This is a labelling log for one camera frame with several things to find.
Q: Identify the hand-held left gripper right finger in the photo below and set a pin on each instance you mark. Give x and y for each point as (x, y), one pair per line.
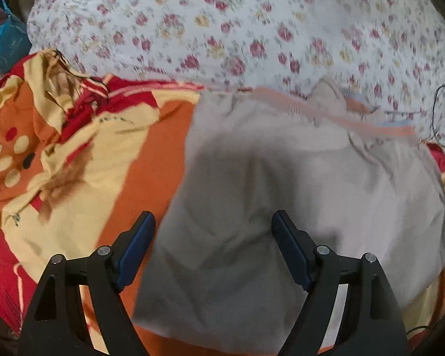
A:
(293, 252)

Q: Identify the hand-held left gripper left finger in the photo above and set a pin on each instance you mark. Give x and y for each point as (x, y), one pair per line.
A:
(133, 252)

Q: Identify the beige zip jacket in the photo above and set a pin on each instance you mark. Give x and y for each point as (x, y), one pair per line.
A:
(300, 193)

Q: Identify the orange red yellow blanket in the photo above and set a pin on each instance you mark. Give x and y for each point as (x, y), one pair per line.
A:
(96, 163)

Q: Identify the white floral quilt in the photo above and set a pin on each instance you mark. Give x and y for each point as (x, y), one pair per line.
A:
(226, 22)

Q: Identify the blue plastic bag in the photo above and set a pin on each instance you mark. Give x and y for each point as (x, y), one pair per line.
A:
(9, 42)

